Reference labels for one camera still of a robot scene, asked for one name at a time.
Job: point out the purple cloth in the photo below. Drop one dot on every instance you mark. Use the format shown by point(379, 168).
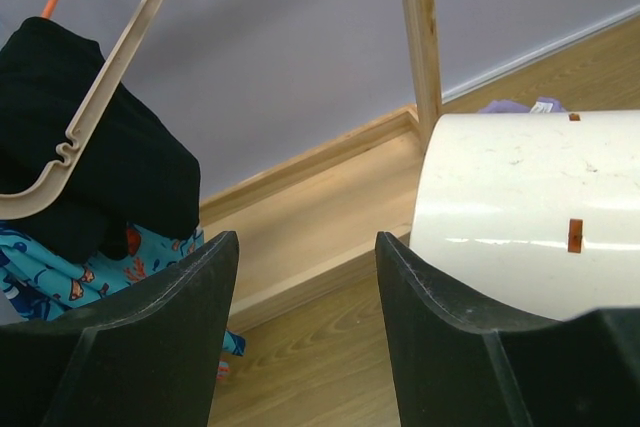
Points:
point(541, 105)

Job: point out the blue patterned garment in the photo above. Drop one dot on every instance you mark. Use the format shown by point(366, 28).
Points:
point(42, 285)

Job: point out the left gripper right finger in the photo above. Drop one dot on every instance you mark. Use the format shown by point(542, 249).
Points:
point(461, 358)

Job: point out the wooden rack frame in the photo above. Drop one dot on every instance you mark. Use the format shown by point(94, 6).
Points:
point(307, 225)

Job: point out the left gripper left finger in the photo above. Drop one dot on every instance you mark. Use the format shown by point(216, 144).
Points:
point(145, 356)

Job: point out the white round drawer organizer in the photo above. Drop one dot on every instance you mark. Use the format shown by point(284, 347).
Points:
point(538, 211)

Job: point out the wooden clothes hanger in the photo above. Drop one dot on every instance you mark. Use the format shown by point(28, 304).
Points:
point(55, 175)

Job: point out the black garment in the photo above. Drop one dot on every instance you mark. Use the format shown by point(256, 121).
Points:
point(132, 171)

